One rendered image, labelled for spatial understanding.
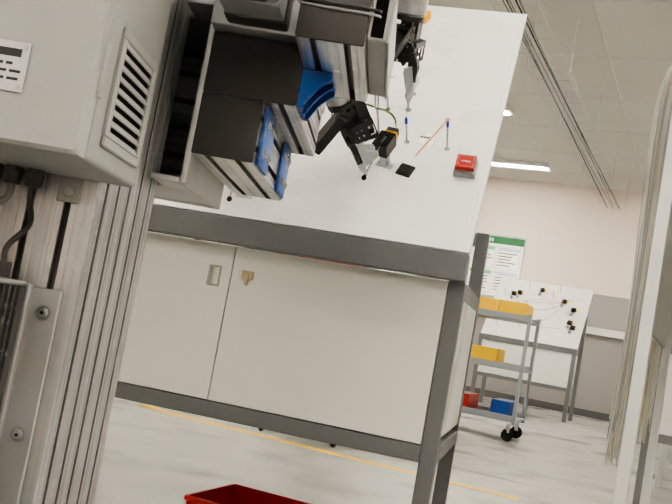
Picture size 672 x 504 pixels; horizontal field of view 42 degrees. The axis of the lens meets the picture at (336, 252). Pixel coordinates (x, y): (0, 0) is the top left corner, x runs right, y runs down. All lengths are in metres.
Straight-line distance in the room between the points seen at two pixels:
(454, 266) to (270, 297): 0.47
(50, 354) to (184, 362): 1.21
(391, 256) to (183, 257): 0.55
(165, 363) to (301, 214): 0.52
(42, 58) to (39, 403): 0.41
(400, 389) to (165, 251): 0.71
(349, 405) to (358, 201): 0.51
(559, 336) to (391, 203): 8.88
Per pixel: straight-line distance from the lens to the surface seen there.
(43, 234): 1.11
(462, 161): 2.29
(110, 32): 0.94
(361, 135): 2.15
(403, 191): 2.26
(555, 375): 10.88
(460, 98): 2.54
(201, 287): 2.29
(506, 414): 7.04
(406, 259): 2.12
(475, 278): 2.70
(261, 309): 2.23
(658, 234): 2.27
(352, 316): 2.17
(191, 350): 2.29
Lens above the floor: 0.65
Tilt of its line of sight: 5 degrees up
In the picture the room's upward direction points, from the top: 10 degrees clockwise
